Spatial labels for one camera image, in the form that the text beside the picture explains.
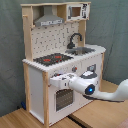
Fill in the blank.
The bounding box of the wooden toy kitchen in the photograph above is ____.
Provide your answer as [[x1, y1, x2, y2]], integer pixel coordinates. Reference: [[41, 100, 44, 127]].
[[22, 2, 105, 127]]

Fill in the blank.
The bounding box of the white cabinet door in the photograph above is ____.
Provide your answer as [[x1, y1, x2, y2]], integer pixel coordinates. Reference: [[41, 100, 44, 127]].
[[81, 55, 102, 100]]

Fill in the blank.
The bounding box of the black toy stovetop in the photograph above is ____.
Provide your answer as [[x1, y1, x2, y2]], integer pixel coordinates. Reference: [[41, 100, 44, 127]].
[[34, 53, 70, 66]]

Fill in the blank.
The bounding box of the grey range hood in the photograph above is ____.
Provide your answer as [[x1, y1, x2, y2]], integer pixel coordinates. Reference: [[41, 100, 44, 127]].
[[35, 5, 64, 27]]

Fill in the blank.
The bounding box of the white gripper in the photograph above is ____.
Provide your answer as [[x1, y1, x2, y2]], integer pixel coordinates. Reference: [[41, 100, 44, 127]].
[[50, 73, 75, 89]]

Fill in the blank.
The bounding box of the toy microwave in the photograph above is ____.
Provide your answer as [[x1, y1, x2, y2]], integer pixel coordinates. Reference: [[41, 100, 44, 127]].
[[67, 3, 90, 21]]

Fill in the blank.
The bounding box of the grey toy sink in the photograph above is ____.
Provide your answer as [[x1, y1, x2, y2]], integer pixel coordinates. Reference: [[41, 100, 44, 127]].
[[65, 47, 95, 55]]

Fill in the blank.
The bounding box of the black toy faucet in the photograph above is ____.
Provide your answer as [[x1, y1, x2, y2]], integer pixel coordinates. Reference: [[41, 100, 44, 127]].
[[66, 32, 83, 50]]

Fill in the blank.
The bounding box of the white oven door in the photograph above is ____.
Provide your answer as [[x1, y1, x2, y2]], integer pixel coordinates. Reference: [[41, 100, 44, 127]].
[[49, 84, 84, 126]]

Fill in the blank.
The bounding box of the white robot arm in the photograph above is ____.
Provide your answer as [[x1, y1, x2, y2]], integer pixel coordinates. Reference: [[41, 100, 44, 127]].
[[50, 71, 128, 102]]

